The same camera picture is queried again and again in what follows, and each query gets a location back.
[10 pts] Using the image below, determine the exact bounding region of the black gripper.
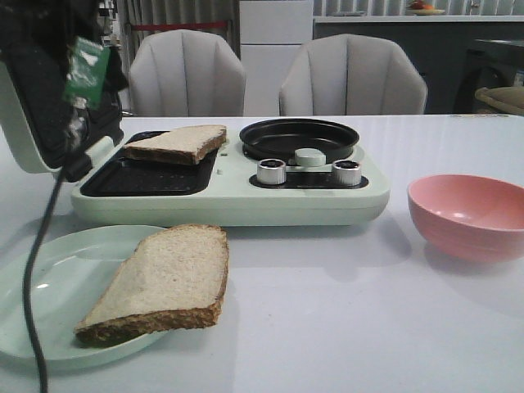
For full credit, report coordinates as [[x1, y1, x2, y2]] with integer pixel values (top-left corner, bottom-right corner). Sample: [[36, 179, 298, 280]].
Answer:
[[1, 1, 128, 153]]

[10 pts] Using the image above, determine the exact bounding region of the green breakfast maker lid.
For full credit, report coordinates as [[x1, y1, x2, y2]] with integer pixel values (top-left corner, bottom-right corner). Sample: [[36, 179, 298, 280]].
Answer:
[[0, 48, 124, 183]]

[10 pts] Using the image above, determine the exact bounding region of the bread slice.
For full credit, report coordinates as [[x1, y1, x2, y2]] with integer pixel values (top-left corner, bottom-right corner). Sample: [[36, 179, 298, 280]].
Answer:
[[123, 124, 227, 165], [75, 224, 229, 346]]

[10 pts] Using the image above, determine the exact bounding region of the pink plastic bowl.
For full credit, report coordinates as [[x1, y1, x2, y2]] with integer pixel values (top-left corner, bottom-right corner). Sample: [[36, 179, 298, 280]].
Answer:
[[408, 174, 523, 263]]

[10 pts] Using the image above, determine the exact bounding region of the green breakfast maker base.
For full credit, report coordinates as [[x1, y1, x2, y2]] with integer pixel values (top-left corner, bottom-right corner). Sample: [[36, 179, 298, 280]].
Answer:
[[71, 130, 390, 227]]

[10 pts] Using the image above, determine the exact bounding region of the left grey upholstered chair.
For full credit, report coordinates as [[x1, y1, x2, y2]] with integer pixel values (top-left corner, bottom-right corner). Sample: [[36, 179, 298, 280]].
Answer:
[[129, 29, 246, 117]]

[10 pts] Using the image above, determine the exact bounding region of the grey upholstered chair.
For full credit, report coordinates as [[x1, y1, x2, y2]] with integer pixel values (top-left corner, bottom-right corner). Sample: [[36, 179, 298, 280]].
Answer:
[[278, 34, 428, 116], [129, 29, 246, 117]]

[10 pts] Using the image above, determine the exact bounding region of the white cabinet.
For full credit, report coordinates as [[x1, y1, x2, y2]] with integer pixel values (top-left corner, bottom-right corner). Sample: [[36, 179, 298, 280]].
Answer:
[[239, 1, 314, 116]]

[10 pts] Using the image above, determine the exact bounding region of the light green plate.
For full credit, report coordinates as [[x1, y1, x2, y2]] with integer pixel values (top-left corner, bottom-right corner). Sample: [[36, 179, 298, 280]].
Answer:
[[1, 225, 165, 372]]

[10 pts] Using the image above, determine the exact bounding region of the black round frying pan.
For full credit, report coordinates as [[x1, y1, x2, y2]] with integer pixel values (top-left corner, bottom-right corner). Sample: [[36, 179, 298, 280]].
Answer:
[[239, 118, 359, 163]]

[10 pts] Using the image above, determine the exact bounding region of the left silver control knob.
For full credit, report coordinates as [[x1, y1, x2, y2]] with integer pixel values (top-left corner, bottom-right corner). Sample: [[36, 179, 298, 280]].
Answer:
[[256, 159, 287, 186]]

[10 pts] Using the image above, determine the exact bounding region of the silver control knob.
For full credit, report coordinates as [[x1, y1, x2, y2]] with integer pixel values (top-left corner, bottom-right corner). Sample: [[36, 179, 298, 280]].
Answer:
[[256, 159, 287, 186], [332, 160, 362, 187]]

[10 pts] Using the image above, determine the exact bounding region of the right grey upholstered chair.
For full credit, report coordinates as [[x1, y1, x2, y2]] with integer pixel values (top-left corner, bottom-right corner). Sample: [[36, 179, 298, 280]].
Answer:
[[278, 34, 428, 116]]

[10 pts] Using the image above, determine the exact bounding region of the right silver control knob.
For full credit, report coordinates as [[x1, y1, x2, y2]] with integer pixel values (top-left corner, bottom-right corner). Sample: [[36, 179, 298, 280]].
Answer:
[[332, 160, 362, 187]]

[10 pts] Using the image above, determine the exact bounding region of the plate of fruit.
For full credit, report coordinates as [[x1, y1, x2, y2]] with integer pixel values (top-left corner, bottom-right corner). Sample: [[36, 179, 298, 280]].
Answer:
[[406, 0, 445, 16]]

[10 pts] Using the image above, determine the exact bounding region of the grey counter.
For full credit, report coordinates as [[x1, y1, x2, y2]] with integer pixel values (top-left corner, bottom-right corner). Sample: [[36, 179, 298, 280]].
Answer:
[[314, 16, 523, 114]]

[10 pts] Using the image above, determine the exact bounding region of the beige cushion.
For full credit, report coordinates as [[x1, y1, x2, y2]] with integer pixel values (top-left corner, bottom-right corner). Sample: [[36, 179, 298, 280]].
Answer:
[[475, 86, 523, 115]]

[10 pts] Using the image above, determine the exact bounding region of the black cable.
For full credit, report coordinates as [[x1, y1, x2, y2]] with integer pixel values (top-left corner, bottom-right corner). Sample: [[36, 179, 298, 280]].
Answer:
[[22, 159, 85, 393]]

